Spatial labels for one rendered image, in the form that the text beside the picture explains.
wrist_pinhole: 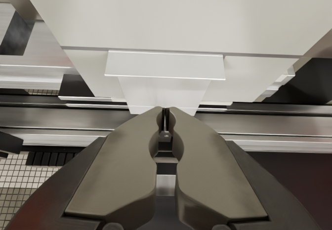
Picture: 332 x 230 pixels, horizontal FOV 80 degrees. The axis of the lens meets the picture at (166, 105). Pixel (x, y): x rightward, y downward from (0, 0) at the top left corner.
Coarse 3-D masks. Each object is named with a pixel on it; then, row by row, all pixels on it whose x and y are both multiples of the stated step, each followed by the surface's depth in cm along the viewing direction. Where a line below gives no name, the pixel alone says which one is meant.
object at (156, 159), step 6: (162, 132) 34; (168, 132) 33; (162, 138) 38; (168, 138) 38; (162, 144) 40; (168, 144) 40; (162, 150) 40; (168, 150) 40; (156, 156) 40; (162, 156) 40; (168, 156) 40; (174, 156) 40; (156, 162) 47; (162, 162) 47; (168, 162) 47; (174, 162) 47
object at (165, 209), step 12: (168, 180) 21; (156, 192) 20; (168, 192) 20; (156, 204) 19; (168, 204) 19; (156, 216) 19; (168, 216) 19; (144, 228) 18; (156, 228) 18; (168, 228) 18; (180, 228) 18
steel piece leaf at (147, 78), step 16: (112, 64) 14; (128, 64) 14; (144, 64) 14; (160, 64) 14; (176, 64) 14; (192, 64) 14; (208, 64) 15; (128, 80) 18; (144, 80) 18; (160, 80) 18; (176, 80) 18; (192, 80) 18; (208, 80) 18; (224, 80) 14; (128, 96) 22; (144, 96) 22; (160, 96) 22; (176, 96) 21; (192, 96) 21
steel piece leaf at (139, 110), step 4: (132, 108) 25; (136, 108) 25; (140, 108) 25; (144, 108) 25; (148, 108) 25; (180, 108) 25; (184, 108) 25; (188, 108) 24; (192, 108) 24; (196, 108) 24; (132, 112) 26; (136, 112) 26; (140, 112) 26; (188, 112) 26; (192, 112) 26
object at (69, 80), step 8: (64, 80) 23; (72, 80) 24; (80, 80) 24; (64, 88) 23; (72, 88) 23; (80, 88) 23; (88, 88) 23; (64, 96) 23; (72, 96) 23; (80, 96) 23; (88, 96) 23; (72, 104) 25; (80, 104) 25; (88, 104) 25; (96, 104) 25; (104, 104) 25; (112, 104) 25; (120, 104) 25; (200, 104) 25
